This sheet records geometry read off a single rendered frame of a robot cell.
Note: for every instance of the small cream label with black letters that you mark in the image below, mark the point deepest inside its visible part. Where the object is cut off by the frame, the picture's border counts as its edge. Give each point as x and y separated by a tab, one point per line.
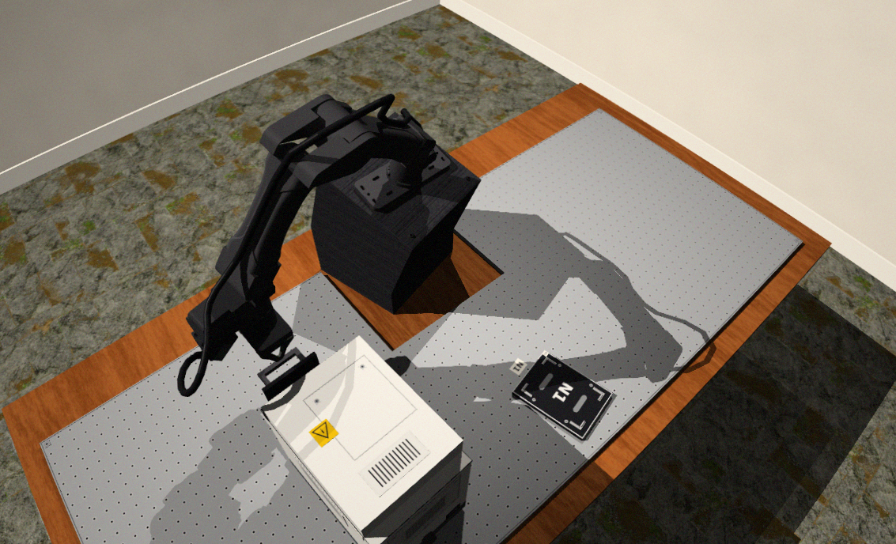
518	366

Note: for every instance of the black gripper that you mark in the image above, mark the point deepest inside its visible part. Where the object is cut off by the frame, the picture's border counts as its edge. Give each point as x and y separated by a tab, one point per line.
279	330

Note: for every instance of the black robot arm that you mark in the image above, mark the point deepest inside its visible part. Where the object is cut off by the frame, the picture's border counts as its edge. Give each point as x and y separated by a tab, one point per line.
250	286

